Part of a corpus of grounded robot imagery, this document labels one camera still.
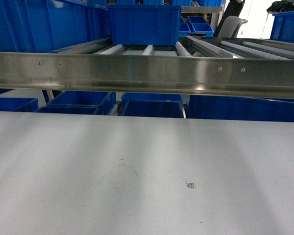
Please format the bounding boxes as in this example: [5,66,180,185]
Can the stainless steel shelf rack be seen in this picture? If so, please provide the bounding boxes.
[0,36,294,99]

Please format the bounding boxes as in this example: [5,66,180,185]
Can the blue crate lower centre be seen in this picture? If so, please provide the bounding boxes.
[121,93,184,118]

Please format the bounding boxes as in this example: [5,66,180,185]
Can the blue crate lower right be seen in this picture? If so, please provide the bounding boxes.
[186,95,294,122]

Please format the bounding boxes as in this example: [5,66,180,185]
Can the blue crate lower left-centre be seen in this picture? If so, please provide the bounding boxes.
[37,91,116,115]

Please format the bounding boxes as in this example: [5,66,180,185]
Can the white roller track centre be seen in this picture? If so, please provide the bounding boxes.
[142,45,153,56]

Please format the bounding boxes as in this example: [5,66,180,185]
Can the white roller track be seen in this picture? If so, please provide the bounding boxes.
[94,44,124,55]
[142,45,153,56]
[175,42,192,57]

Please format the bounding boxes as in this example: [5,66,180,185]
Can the white roller track right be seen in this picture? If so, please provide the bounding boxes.
[175,42,192,57]

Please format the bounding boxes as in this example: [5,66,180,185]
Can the white roller track left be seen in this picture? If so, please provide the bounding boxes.
[94,44,124,55]

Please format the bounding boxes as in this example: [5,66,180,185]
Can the small printed code sticker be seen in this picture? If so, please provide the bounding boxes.
[185,180,196,189]

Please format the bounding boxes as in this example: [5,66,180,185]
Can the blue crate on rollers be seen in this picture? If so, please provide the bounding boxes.
[107,5,183,46]

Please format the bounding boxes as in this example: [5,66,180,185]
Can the small blue bin background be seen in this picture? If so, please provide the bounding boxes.
[188,16,214,37]

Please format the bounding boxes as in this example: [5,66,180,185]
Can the grey office chair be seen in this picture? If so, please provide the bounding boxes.
[214,16,248,38]

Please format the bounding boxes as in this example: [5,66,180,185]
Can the blue crate lower far left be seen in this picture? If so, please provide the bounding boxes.
[0,97,39,112]

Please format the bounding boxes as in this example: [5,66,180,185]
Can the large blue crate upper left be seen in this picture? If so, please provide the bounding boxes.
[0,0,110,53]

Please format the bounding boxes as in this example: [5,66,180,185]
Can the blue crate far right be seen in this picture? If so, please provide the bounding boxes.
[270,11,294,43]

